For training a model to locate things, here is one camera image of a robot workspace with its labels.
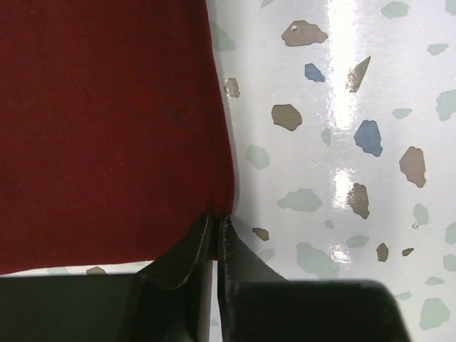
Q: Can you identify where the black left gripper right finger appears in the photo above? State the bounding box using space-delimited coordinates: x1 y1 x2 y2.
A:
217 217 410 342

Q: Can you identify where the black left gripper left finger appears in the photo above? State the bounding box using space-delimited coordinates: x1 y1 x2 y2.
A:
1 212 214 341

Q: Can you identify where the dark red t shirt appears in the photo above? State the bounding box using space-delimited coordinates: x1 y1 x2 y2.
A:
1 1 234 274

